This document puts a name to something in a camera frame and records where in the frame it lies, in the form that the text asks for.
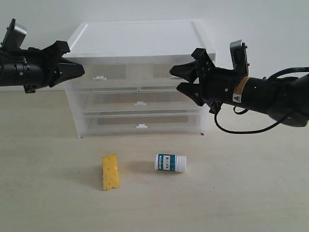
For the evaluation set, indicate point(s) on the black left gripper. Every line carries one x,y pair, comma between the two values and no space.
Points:
45,65

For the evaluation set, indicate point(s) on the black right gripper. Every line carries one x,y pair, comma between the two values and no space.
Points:
211,80

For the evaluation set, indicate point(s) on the white pill bottle blue label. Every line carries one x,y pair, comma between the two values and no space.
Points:
170,162

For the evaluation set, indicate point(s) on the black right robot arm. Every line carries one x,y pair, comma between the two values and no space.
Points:
284,96

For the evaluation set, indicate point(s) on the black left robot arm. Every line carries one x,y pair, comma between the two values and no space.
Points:
14,68

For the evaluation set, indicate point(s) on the clear plastic container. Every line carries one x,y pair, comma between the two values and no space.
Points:
94,102
144,123

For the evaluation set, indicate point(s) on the white plastic drawer cabinet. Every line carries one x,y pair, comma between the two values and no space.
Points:
135,43

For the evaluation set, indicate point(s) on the yellow cheese wedge toy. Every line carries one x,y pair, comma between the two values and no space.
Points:
110,174

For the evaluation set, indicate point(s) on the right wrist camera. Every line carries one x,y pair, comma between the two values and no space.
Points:
238,51

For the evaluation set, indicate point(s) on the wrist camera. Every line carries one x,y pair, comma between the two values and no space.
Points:
14,37
238,51

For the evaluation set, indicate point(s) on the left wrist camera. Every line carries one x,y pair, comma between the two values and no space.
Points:
14,37

